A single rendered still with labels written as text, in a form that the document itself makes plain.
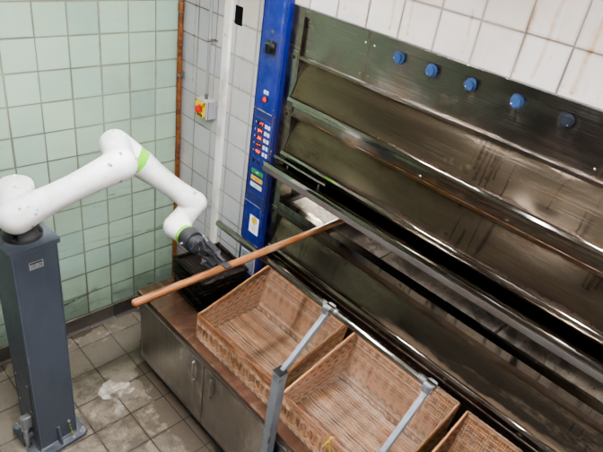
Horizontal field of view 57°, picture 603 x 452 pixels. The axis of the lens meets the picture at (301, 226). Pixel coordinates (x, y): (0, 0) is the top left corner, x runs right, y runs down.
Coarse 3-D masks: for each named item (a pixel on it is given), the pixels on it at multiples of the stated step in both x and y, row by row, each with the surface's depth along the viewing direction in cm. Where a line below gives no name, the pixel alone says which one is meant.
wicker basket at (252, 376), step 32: (256, 288) 287; (288, 288) 281; (224, 320) 281; (256, 320) 287; (288, 320) 283; (224, 352) 264; (256, 352) 267; (288, 352) 271; (320, 352) 252; (256, 384) 251; (288, 384) 243
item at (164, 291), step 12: (324, 228) 256; (288, 240) 242; (252, 252) 230; (264, 252) 233; (240, 264) 225; (192, 276) 211; (204, 276) 213; (168, 288) 204; (180, 288) 207; (132, 300) 196; (144, 300) 197
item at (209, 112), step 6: (198, 96) 292; (204, 96) 293; (198, 102) 290; (204, 102) 287; (210, 102) 287; (216, 102) 290; (204, 108) 288; (210, 108) 289; (198, 114) 293; (204, 114) 289; (210, 114) 291
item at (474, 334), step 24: (312, 216) 268; (336, 240) 254; (384, 264) 242; (408, 288) 230; (456, 312) 220; (480, 336) 211; (504, 360) 206; (528, 360) 202; (552, 384) 194; (576, 408) 190; (600, 408) 187
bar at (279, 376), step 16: (224, 224) 252; (240, 240) 243; (288, 272) 228; (304, 288) 221; (320, 304) 215; (320, 320) 214; (352, 320) 208; (304, 336) 214; (368, 336) 202; (384, 352) 197; (288, 368) 212; (272, 384) 214; (432, 384) 186; (272, 400) 217; (416, 400) 187; (272, 416) 221; (272, 432) 227; (400, 432) 186; (272, 448) 234; (384, 448) 185
